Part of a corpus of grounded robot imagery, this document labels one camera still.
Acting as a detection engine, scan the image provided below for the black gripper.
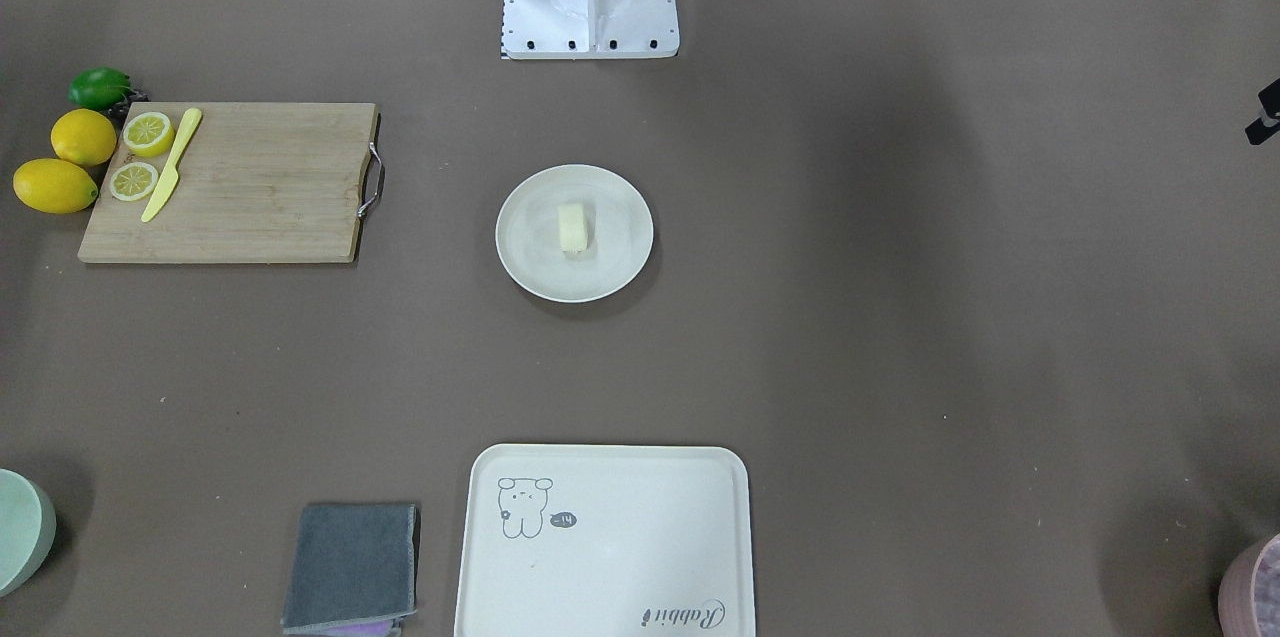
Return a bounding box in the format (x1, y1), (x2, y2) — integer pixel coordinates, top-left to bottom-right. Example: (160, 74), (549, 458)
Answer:
(1245, 78), (1279, 146)

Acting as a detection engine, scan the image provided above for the white steamed bun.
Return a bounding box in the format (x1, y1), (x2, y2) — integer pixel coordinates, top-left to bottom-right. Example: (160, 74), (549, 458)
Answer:
(557, 201), (593, 255)

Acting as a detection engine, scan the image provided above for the beige round shallow bowl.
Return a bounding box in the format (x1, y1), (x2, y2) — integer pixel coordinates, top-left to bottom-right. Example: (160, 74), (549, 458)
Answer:
(495, 164), (655, 303)

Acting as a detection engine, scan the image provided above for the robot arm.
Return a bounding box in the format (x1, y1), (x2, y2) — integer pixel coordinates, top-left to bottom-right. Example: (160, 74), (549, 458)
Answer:
(1245, 78), (1279, 146)

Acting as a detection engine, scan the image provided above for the cream rabbit serving tray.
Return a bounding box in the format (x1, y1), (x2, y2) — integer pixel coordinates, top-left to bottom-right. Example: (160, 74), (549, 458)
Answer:
(453, 444), (758, 636)

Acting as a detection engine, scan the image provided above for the pink bowl of ice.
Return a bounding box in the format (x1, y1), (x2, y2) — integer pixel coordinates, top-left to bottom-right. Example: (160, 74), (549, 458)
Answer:
(1217, 535), (1279, 636)

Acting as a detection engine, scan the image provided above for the folded grey cloth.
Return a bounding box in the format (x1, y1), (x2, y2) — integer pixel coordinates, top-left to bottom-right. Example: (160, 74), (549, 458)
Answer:
(282, 501), (419, 636)

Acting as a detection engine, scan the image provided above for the wooden cutting board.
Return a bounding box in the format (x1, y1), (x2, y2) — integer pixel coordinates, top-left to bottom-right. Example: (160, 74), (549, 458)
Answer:
(78, 101), (381, 263)

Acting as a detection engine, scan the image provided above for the yellow plastic knife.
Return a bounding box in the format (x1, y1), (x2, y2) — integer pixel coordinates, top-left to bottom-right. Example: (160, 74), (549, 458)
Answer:
(140, 107), (204, 223)

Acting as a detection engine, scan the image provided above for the lemon half upper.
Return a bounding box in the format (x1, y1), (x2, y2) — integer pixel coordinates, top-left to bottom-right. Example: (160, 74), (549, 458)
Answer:
(122, 110), (177, 159)

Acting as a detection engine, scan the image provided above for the lemon half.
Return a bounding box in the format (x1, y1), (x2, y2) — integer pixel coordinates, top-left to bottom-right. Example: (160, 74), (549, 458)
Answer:
(104, 160), (160, 201)
(122, 110), (177, 159)

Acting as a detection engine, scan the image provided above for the lemon half lower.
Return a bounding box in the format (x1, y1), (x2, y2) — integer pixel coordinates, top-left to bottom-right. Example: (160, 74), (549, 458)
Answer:
(104, 160), (160, 201)

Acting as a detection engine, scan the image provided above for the dark grapes bunch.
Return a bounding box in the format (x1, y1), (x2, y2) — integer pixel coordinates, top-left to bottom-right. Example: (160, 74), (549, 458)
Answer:
(104, 90), (151, 127)

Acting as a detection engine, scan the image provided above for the green lime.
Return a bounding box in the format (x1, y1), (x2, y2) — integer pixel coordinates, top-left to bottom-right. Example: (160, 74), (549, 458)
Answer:
(67, 67), (134, 113)

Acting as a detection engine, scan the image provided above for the whole lemon upper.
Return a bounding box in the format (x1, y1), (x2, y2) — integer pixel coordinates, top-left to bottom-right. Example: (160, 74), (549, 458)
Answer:
(50, 107), (118, 168)

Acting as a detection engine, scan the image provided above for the whole lemon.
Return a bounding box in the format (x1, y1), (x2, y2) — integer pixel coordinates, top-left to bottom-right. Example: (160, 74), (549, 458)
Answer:
(12, 159), (99, 214)
(50, 107), (118, 168)

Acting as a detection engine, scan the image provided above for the whole lemon lower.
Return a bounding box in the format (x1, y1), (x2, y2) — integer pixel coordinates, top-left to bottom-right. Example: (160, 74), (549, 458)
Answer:
(12, 159), (99, 214)

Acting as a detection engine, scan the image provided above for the mint green bowl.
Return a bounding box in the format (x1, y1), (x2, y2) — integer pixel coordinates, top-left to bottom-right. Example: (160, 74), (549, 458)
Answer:
(1, 469), (58, 597)

